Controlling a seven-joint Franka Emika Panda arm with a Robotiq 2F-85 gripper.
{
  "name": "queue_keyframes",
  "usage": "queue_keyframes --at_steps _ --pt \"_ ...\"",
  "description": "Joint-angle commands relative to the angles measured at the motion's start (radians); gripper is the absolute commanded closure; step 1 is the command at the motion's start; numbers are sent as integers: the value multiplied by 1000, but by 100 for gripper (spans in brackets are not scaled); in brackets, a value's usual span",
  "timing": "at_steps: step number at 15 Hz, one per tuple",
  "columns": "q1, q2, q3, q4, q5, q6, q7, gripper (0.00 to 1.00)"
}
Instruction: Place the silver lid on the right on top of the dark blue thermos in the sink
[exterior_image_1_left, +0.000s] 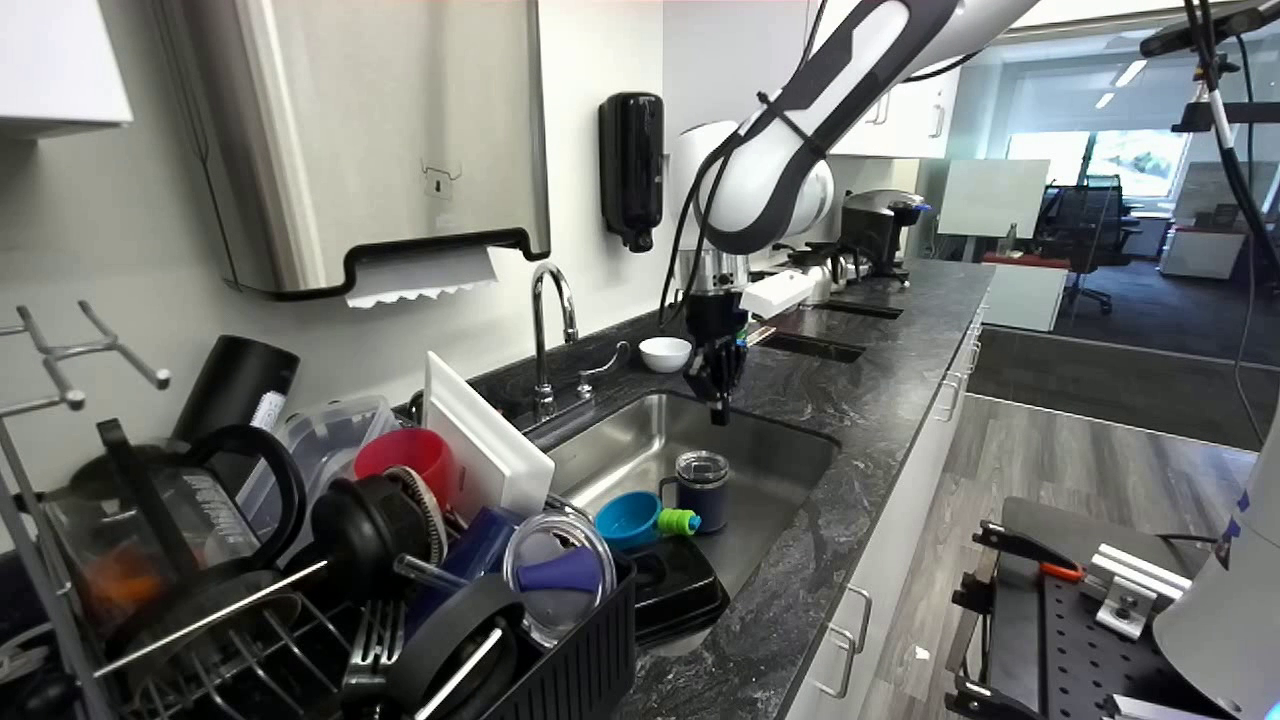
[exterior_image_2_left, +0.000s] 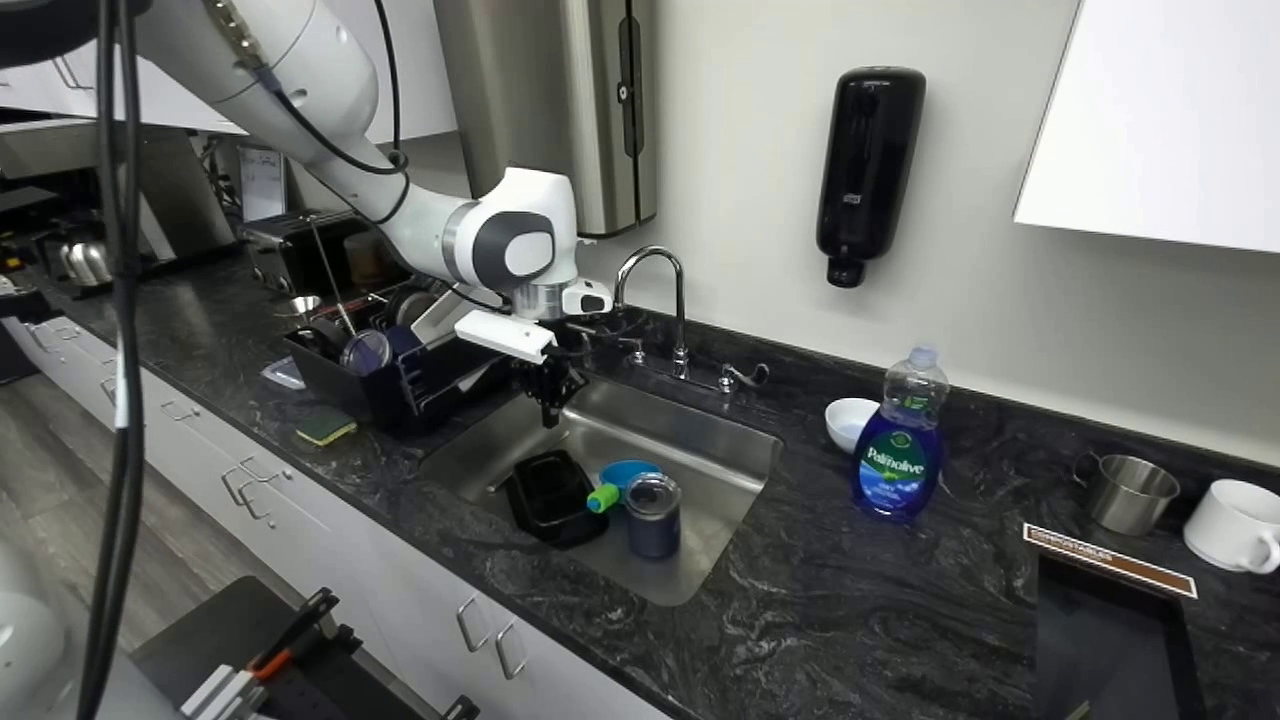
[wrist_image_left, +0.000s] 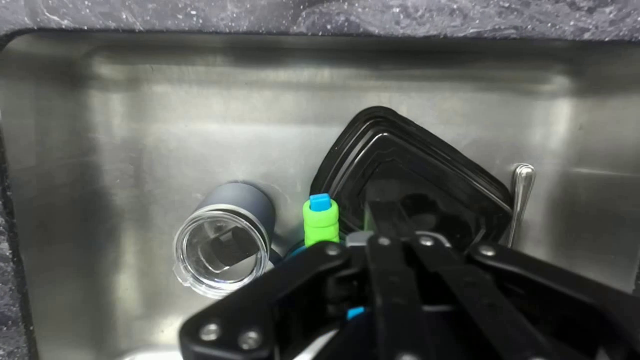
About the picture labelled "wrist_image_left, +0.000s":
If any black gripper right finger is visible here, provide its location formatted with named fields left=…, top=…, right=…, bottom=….
left=398, top=192, right=640, bottom=360

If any black plastic food container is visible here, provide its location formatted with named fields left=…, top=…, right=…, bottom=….
left=308, top=107, right=516, bottom=253

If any silver utensil handle in sink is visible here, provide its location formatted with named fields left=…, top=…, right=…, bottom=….
left=505, top=163, right=539, bottom=251

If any stainless steel sink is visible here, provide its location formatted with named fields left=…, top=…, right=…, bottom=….
left=0, top=29, right=640, bottom=360

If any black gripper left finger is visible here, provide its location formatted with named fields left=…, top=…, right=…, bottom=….
left=179, top=178, right=403, bottom=360

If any dark blue thermos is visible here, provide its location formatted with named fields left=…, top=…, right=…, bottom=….
left=172, top=180, right=279, bottom=301

